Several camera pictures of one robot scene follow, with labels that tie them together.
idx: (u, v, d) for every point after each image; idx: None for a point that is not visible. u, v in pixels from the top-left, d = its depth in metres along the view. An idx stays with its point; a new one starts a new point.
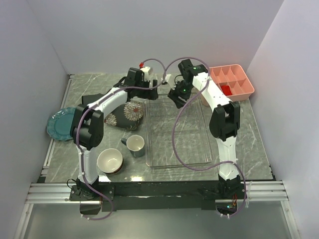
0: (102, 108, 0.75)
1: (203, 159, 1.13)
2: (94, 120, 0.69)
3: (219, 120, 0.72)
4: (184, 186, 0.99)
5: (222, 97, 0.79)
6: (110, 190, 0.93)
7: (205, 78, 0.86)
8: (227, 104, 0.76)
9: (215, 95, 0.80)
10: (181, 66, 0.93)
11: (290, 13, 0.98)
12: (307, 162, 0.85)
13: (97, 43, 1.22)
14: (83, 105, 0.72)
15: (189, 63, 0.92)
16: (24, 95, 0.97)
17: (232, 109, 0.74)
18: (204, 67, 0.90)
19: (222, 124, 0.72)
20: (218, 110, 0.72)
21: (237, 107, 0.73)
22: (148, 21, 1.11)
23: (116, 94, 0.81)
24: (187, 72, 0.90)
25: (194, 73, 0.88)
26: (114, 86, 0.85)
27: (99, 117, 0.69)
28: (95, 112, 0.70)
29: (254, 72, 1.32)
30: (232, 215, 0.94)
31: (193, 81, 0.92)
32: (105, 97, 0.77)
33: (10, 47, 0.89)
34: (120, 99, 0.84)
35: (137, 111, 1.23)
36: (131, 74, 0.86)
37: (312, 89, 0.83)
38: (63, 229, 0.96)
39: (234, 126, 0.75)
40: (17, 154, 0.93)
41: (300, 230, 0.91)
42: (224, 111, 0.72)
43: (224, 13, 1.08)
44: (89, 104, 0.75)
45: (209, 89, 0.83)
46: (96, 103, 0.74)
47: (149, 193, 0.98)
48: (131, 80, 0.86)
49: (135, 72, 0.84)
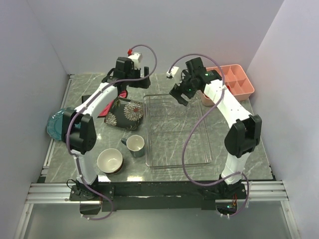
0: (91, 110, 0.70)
1: (203, 160, 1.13)
2: (83, 125, 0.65)
3: (239, 137, 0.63)
4: (184, 186, 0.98)
5: (240, 110, 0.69)
6: (110, 190, 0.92)
7: (220, 88, 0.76)
8: (246, 118, 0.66)
9: (232, 108, 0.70)
10: (189, 64, 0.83)
11: (289, 13, 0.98)
12: (307, 163, 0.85)
13: (97, 43, 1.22)
14: (72, 110, 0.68)
15: (199, 64, 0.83)
16: (24, 95, 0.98)
17: (253, 124, 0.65)
18: (217, 74, 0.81)
19: (240, 142, 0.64)
20: (237, 126, 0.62)
21: (259, 122, 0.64)
22: (148, 22, 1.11)
23: (105, 91, 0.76)
24: (198, 78, 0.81)
25: (207, 81, 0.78)
26: (102, 81, 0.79)
27: (89, 121, 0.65)
28: (84, 117, 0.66)
29: (254, 72, 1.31)
30: (232, 214, 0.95)
31: (204, 89, 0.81)
32: (92, 98, 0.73)
33: (10, 47, 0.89)
34: (111, 95, 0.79)
35: (137, 111, 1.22)
36: (119, 66, 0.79)
37: (312, 89, 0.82)
38: (63, 229, 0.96)
39: (252, 143, 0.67)
40: (18, 154, 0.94)
41: (300, 230, 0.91)
42: (243, 127, 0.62)
43: (224, 13, 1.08)
44: (77, 108, 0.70)
45: (225, 99, 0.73)
46: (84, 106, 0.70)
47: (149, 193, 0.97)
48: (120, 70, 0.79)
49: (123, 62, 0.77)
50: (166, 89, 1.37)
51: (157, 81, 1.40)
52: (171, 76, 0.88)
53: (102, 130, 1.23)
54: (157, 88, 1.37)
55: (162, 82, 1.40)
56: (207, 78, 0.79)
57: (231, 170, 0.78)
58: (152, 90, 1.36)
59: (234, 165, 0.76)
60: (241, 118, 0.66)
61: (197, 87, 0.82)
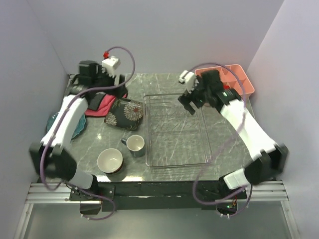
0: (61, 137, 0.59)
1: (203, 160, 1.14)
2: (56, 159, 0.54)
3: (262, 170, 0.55)
4: (184, 186, 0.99)
5: (264, 138, 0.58)
6: (110, 191, 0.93)
7: (240, 110, 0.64)
8: (272, 149, 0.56)
9: (255, 135, 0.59)
10: (205, 77, 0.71)
11: (289, 13, 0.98)
12: (308, 163, 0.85)
13: (97, 43, 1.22)
14: (38, 145, 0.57)
15: (217, 79, 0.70)
16: (24, 95, 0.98)
17: (279, 154, 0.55)
18: (236, 94, 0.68)
19: (263, 174, 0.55)
20: (263, 159, 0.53)
21: (286, 154, 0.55)
22: (148, 22, 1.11)
23: (72, 108, 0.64)
24: (215, 98, 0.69)
25: (225, 103, 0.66)
26: (67, 95, 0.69)
27: (61, 153, 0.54)
28: (55, 149, 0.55)
29: (254, 72, 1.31)
30: (232, 215, 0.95)
31: (222, 110, 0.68)
32: (59, 122, 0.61)
33: (10, 48, 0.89)
34: (80, 110, 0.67)
35: (137, 111, 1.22)
36: (83, 71, 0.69)
37: (312, 89, 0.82)
38: (63, 229, 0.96)
39: (274, 173, 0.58)
40: (17, 154, 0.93)
41: (299, 229, 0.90)
42: (269, 160, 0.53)
43: (224, 13, 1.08)
44: (44, 140, 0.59)
45: (246, 124, 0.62)
46: (52, 136, 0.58)
47: (149, 193, 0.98)
48: (85, 75, 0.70)
49: (86, 66, 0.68)
50: (166, 89, 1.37)
51: (157, 81, 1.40)
52: (184, 82, 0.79)
53: (101, 130, 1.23)
54: (157, 88, 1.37)
55: (162, 81, 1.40)
56: (225, 98, 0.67)
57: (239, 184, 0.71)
58: (152, 90, 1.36)
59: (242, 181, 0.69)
60: (266, 149, 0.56)
61: (214, 106, 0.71)
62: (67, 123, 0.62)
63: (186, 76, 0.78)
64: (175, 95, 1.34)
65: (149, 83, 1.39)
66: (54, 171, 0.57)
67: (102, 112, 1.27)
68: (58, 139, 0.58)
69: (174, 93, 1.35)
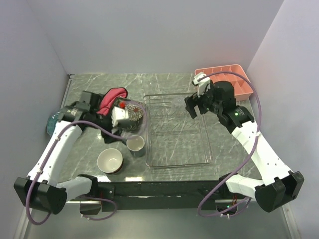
0: (48, 174, 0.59)
1: (203, 160, 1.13)
2: (43, 196, 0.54)
3: (276, 199, 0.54)
4: (184, 186, 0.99)
5: (278, 166, 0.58)
6: (110, 190, 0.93)
7: (253, 133, 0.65)
8: (286, 176, 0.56)
9: (268, 162, 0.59)
10: (218, 91, 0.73)
11: (289, 14, 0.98)
12: (308, 163, 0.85)
13: (97, 43, 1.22)
14: (24, 179, 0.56)
15: (229, 96, 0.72)
16: (24, 95, 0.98)
17: (293, 182, 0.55)
18: (248, 114, 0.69)
19: (277, 202, 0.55)
20: (276, 187, 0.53)
21: (301, 181, 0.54)
22: (148, 22, 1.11)
23: (62, 138, 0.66)
24: (226, 117, 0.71)
25: (237, 124, 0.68)
26: (61, 120, 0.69)
27: (47, 191, 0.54)
28: (41, 186, 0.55)
29: (254, 72, 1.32)
30: (232, 215, 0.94)
31: (233, 130, 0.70)
32: (47, 156, 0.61)
33: (10, 48, 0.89)
34: (71, 139, 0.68)
35: (137, 111, 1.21)
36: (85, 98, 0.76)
37: (311, 89, 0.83)
38: (63, 229, 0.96)
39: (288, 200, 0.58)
40: (17, 154, 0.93)
41: (300, 230, 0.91)
42: (284, 188, 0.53)
43: (224, 13, 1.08)
44: (31, 174, 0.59)
45: (259, 148, 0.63)
46: (38, 172, 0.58)
47: (149, 193, 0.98)
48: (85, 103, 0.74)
49: (90, 94, 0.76)
50: (166, 89, 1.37)
51: (157, 81, 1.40)
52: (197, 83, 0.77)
53: None
54: (157, 88, 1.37)
55: (162, 81, 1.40)
56: (237, 119, 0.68)
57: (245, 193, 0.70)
58: (153, 90, 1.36)
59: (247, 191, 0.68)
60: (280, 176, 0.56)
61: (225, 125, 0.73)
62: (55, 157, 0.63)
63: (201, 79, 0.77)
64: (174, 95, 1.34)
65: (149, 83, 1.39)
66: (40, 206, 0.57)
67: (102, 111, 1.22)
68: (45, 176, 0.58)
69: (174, 93, 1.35)
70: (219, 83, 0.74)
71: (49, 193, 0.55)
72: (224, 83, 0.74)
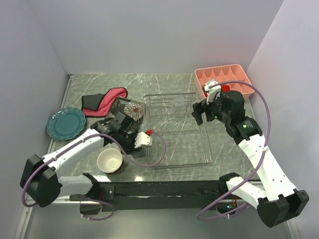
0: (59, 163, 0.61)
1: (203, 160, 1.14)
2: (44, 179, 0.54)
3: (279, 216, 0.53)
4: (184, 186, 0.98)
5: (284, 182, 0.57)
6: (110, 191, 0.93)
7: (260, 147, 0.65)
8: (291, 194, 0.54)
9: (274, 179, 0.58)
10: (228, 101, 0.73)
11: (289, 14, 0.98)
12: (308, 162, 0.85)
13: (97, 43, 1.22)
14: (38, 158, 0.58)
15: (239, 107, 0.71)
16: (24, 95, 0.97)
17: (298, 200, 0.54)
18: (256, 127, 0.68)
19: (279, 219, 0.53)
20: (280, 204, 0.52)
21: (306, 200, 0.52)
22: (148, 21, 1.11)
23: (87, 141, 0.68)
24: (234, 128, 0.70)
25: (245, 136, 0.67)
26: (92, 127, 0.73)
27: (50, 178, 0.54)
28: (47, 171, 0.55)
29: (254, 72, 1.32)
30: (232, 214, 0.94)
31: (239, 142, 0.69)
32: (68, 148, 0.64)
33: (10, 48, 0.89)
34: (93, 146, 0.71)
35: (137, 112, 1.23)
36: (119, 117, 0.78)
37: (312, 89, 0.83)
38: (64, 229, 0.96)
39: (290, 216, 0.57)
40: (17, 154, 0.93)
41: (300, 230, 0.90)
42: (287, 207, 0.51)
43: (224, 14, 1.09)
44: (46, 157, 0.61)
45: (264, 163, 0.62)
46: (53, 157, 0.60)
47: (149, 193, 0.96)
48: (118, 123, 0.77)
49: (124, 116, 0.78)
50: (166, 89, 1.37)
51: (157, 81, 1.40)
52: (208, 92, 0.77)
53: None
54: (157, 88, 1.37)
55: (162, 81, 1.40)
56: (244, 131, 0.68)
57: (248, 200, 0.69)
58: (153, 90, 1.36)
59: (250, 198, 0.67)
60: (284, 193, 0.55)
61: (232, 136, 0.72)
62: (73, 153, 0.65)
63: (214, 87, 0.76)
64: (174, 95, 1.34)
65: (149, 83, 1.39)
66: (33, 190, 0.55)
67: (102, 112, 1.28)
68: (56, 163, 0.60)
69: (174, 93, 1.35)
70: (230, 93, 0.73)
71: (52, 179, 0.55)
72: (235, 93, 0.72)
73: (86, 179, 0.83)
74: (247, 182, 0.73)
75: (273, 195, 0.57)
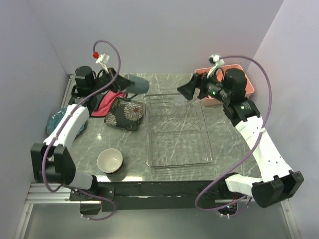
0: (64, 140, 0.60)
1: (203, 160, 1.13)
2: (58, 156, 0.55)
3: (272, 197, 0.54)
4: (184, 186, 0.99)
5: (279, 164, 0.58)
6: (109, 190, 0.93)
7: (257, 128, 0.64)
8: (286, 175, 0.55)
9: (270, 160, 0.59)
10: (229, 80, 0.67)
11: (289, 13, 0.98)
12: (308, 163, 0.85)
13: (96, 43, 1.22)
14: (40, 144, 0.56)
15: (240, 88, 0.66)
16: (24, 95, 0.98)
17: (293, 182, 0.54)
18: (254, 109, 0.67)
19: (273, 199, 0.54)
20: (275, 185, 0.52)
21: (301, 181, 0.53)
22: (148, 22, 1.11)
23: (75, 115, 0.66)
24: (232, 110, 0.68)
25: (242, 118, 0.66)
26: (70, 103, 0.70)
27: (64, 152, 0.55)
28: (57, 148, 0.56)
29: (254, 72, 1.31)
30: (232, 215, 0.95)
31: (236, 124, 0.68)
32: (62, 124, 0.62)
33: (10, 48, 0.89)
34: (81, 118, 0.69)
35: (137, 111, 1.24)
36: (80, 81, 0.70)
37: (311, 88, 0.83)
38: (64, 229, 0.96)
39: (284, 197, 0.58)
40: (17, 154, 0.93)
41: (300, 230, 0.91)
42: (282, 187, 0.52)
43: (223, 13, 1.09)
44: (46, 140, 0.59)
45: (261, 145, 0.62)
46: (55, 136, 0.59)
47: (149, 193, 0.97)
48: (84, 86, 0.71)
49: (83, 77, 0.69)
50: (166, 89, 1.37)
51: (157, 81, 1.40)
52: (214, 67, 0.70)
53: (101, 130, 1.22)
54: (157, 88, 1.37)
55: (162, 81, 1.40)
56: (242, 113, 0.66)
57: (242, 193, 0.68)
58: (153, 90, 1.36)
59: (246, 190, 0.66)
60: (279, 175, 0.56)
61: (228, 117, 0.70)
62: (70, 127, 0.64)
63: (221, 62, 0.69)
64: (175, 95, 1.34)
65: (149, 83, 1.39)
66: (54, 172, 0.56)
67: (102, 112, 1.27)
68: (61, 141, 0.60)
69: (174, 93, 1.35)
70: (232, 72, 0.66)
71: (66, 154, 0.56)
72: (237, 73, 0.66)
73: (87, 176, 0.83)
74: (242, 175, 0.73)
75: (267, 176, 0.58)
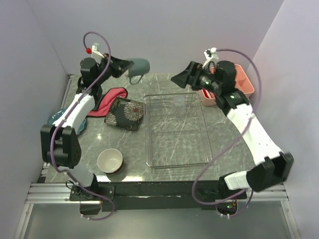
0: (71, 123, 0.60)
1: (203, 160, 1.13)
2: (66, 137, 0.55)
3: (265, 178, 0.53)
4: (184, 186, 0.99)
5: (269, 146, 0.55)
6: (109, 190, 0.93)
7: (247, 114, 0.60)
8: (277, 156, 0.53)
9: (260, 142, 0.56)
10: (219, 71, 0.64)
11: (289, 14, 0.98)
12: (308, 163, 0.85)
13: (91, 37, 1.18)
14: (49, 125, 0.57)
15: (232, 79, 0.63)
16: (24, 94, 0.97)
17: (284, 164, 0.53)
18: (244, 98, 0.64)
19: (266, 181, 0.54)
20: (266, 166, 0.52)
21: (291, 162, 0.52)
22: (148, 22, 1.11)
23: (82, 101, 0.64)
24: (222, 100, 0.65)
25: (233, 107, 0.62)
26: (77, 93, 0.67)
27: (71, 133, 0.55)
28: (64, 130, 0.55)
29: (254, 72, 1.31)
30: (232, 214, 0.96)
31: (228, 113, 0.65)
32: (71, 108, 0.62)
33: (10, 48, 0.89)
34: (89, 105, 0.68)
35: (137, 111, 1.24)
36: (85, 73, 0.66)
37: (311, 89, 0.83)
38: (64, 229, 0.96)
39: (279, 181, 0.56)
40: (17, 154, 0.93)
41: (300, 230, 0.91)
42: (273, 168, 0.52)
43: (223, 14, 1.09)
44: (55, 123, 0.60)
45: (251, 129, 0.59)
46: (63, 119, 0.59)
47: (149, 193, 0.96)
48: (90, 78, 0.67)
49: (89, 70, 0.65)
50: (166, 89, 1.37)
51: (157, 81, 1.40)
52: (209, 59, 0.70)
53: (101, 130, 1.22)
54: (157, 88, 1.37)
55: (162, 81, 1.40)
56: (233, 102, 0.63)
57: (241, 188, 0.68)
58: (153, 90, 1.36)
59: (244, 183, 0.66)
60: (270, 156, 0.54)
61: (220, 107, 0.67)
62: (78, 110, 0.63)
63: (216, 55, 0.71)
64: (174, 95, 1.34)
65: (149, 83, 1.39)
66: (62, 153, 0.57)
67: (102, 112, 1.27)
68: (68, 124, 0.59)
69: (174, 93, 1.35)
70: (221, 62, 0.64)
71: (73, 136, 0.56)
72: (227, 63, 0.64)
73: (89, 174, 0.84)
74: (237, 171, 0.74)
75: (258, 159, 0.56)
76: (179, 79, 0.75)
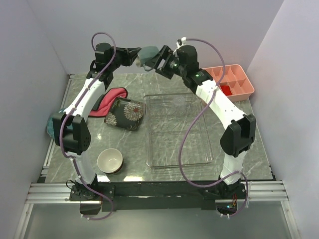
0: (80, 111, 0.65)
1: (204, 160, 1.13)
2: (76, 126, 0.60)
3: (234, 139, 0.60)
4: (184, 186, 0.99)
5: (235, 111, 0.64)
6: (110, 190, 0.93)
7: (212, 88, 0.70)
8: (241, 118, 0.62)
9: (226, 109, 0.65)
10: (182, 56, 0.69)
11: (289, 14, 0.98)
12: (308, 163, 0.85)
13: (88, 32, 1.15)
14: (60, 113, 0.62)
15: (193, 60, 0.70)
16: (24, 95, 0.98)
17: (247, 124, 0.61)
18: (208, 75, 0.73)
19: (236, 142, 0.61)
20: (233, 127, 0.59)
21: (253, 121, 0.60)
22: (148, 22, 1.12)
23: (92, 88, 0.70)
24: (188, 79, 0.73)
25: (198, 82, 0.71)
26: (87, 77, 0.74)
27: (80, 122, 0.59)
28: (74, 118, 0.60)
29: (253, 72, 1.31)
30: (232, 215, 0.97)
31: (196, 90, 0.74)
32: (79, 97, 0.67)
33: (11, 48, 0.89)
34: (99, 91, 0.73)
35: (137, 112, 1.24)
36: (99, 57, 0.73)
37: (311, 88, 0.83)
38: (64, 229, 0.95)
39: (247, 143, 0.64)
40: (17, 154, 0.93)
41: (300, 230, 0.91)
42: (239, 128, 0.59)
43: (223, 14, 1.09)
44: (66, 110, 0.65)
45: (217, 101, 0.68)
46: (73, 107, 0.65)
47: (149, 193, 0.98)
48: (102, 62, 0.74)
49: (103, 54, 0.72)
50: (166, 89, 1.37)
51: (157, 81, 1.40)
52: (178, 47, 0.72)
53: (102, 130, 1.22)
54: (157, 88, 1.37)
55: (162, 81, 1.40)
56: (198, 79, 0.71)
57: (229, 170, 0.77)
58: (152, 90, 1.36)
59: (232, 166, 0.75)
60: (236, 119, 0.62)
61: (188, 87, 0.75)
62: (87, 99, 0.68)
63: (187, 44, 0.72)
64: (175, 95, 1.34)
65: (149, 83, 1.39)
66: (72, 139, 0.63)
67: (102, 112, 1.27)
68: (78, 112, 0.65)
69: (174, 93, 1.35)
70: (184, 47, 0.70)
71: (82, 124, 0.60)
72: (188, 47, 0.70)
73: (91, 172, 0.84)
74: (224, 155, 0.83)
75: (227, 123, 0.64)
76: (151, 61, 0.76)
